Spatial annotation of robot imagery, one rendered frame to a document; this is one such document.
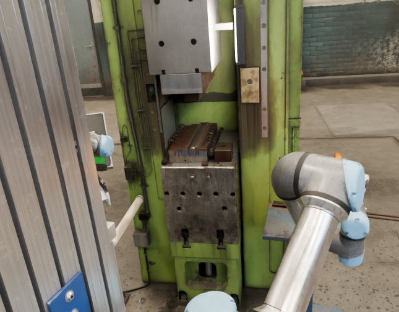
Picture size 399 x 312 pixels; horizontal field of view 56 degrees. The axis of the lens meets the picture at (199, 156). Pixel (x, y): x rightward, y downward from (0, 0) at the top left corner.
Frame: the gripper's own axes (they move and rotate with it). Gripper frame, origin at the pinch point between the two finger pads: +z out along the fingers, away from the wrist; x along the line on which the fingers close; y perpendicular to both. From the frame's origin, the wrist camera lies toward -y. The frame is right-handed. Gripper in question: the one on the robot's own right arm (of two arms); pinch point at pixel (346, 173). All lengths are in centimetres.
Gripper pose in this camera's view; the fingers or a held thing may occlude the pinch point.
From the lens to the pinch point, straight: 151.7
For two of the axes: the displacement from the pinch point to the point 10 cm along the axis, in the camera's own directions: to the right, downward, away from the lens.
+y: 0.7, 9.3, 3.7
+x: 9.6, 0.3, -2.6
